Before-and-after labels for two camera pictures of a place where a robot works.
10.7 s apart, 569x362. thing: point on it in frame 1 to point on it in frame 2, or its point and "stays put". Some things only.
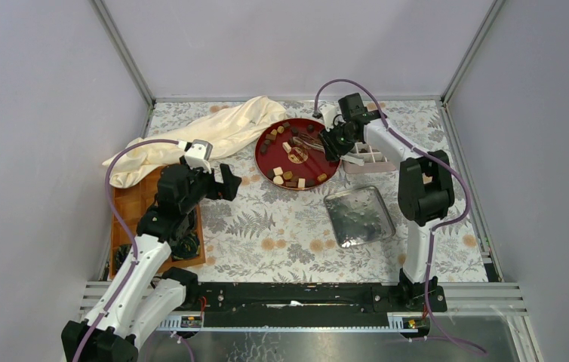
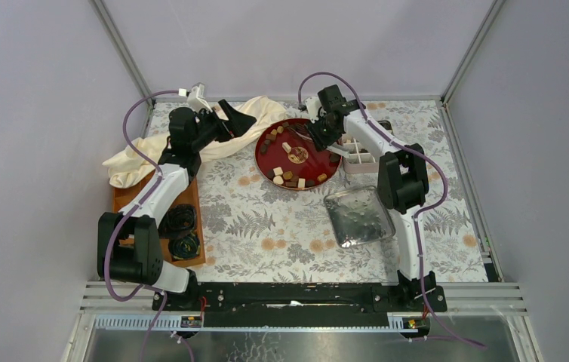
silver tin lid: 359,216 stays put
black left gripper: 228,190 to 236,124
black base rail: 309,305 stays put
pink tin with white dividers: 364,159 stays put
